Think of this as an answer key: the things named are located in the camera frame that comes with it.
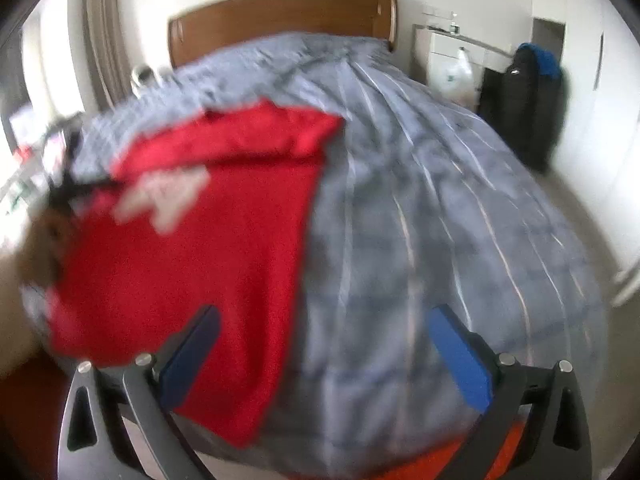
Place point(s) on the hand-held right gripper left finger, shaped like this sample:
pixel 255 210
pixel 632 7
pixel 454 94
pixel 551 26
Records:
pixel 192 347

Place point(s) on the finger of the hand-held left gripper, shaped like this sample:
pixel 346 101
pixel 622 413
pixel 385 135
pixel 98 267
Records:
pixel 75 189

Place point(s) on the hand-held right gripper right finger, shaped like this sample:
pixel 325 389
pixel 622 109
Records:
pixel 457 355

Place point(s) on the red knitted sweater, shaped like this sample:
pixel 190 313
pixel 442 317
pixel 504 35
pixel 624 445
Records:
pixel 200 260

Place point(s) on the person's left hand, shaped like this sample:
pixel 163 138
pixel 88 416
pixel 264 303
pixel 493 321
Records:
pixel 47 237

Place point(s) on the window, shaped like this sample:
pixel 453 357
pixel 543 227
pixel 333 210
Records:
pixel 27 75

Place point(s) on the small white fan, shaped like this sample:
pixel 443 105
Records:
pixel 147 79

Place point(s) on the bed with grey checked duvet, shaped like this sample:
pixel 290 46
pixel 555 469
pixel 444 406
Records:
pixel 425 210

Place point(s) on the beige curtain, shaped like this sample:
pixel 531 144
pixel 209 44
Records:
pixel 102 35

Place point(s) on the black jacket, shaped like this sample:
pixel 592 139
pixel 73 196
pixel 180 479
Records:
pixel 520 110

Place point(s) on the wooden headboard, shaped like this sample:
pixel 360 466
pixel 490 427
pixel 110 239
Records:
pixel 280 15

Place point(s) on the white plastic bag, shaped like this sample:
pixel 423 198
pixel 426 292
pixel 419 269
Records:
pixel 456 76

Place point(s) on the white wardrobe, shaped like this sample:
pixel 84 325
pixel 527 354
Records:
pixel 600 110

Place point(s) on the white desk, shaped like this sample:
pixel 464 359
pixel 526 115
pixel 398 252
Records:
pixel 437 52

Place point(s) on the blue jacket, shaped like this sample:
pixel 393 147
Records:
pixel 547 62

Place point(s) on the clear plastic bottle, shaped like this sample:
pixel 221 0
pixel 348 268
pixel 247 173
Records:
pixel 454 24

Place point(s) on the white wall socket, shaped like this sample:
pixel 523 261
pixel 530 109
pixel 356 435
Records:
pixel 435 9

